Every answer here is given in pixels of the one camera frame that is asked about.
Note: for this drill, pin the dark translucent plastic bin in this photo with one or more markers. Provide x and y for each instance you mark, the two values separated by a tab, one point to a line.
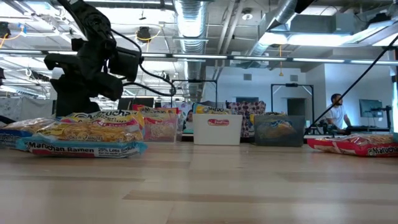
295	137

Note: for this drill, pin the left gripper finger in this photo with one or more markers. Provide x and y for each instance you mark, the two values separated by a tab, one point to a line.
107	88
74	96

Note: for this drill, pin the person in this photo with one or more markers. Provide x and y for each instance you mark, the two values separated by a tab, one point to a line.
337	115

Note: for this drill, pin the black ceiling-mounted device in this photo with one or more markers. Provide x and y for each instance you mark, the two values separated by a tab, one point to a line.
143	33

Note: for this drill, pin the slanted silver spiral duct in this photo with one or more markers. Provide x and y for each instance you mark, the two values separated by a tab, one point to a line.
286	12

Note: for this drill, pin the grey partition curtain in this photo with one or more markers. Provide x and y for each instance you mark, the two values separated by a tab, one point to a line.
28	107

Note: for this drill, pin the dark office desk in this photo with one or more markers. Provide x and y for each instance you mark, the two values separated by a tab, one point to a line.
370	128

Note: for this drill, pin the red Maruchan ramen packet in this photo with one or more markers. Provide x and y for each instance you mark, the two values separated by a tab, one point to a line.
348	148
155	124

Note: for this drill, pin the black ceiling spotlight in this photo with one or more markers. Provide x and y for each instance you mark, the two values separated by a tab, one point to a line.
3	29

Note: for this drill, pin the white plastic bin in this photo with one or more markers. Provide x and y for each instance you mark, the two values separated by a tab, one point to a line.
205	133

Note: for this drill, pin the wall-side computer monitor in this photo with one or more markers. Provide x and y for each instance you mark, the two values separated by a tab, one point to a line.
370	108

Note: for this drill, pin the grey wall vent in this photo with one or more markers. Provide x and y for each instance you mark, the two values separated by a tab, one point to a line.
247	77
293	78

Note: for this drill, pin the grey rectangular air duct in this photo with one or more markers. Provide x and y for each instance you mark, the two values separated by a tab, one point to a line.
320	24

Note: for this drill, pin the clear plastic bin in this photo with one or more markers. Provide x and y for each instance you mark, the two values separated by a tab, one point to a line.
169	138

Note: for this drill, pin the dark desk equipment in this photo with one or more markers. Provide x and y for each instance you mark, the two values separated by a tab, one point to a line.
318	127

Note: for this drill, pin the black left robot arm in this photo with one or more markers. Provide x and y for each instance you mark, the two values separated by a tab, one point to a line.
90	21

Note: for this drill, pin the black metal workstation frame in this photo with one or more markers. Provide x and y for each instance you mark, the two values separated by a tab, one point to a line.
292	84

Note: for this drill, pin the long ceiling light strip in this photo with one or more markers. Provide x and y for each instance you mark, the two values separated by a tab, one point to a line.
199	56

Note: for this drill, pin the large silver spiral duct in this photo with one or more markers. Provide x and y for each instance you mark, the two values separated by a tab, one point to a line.
190	25

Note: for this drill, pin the floral patterned cloth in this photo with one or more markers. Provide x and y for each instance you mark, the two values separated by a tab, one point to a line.
248	109

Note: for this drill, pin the round ceiling fixture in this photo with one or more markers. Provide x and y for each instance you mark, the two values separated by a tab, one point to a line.
247	16

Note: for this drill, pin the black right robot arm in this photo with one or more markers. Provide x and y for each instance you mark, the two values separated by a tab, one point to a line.
303	4

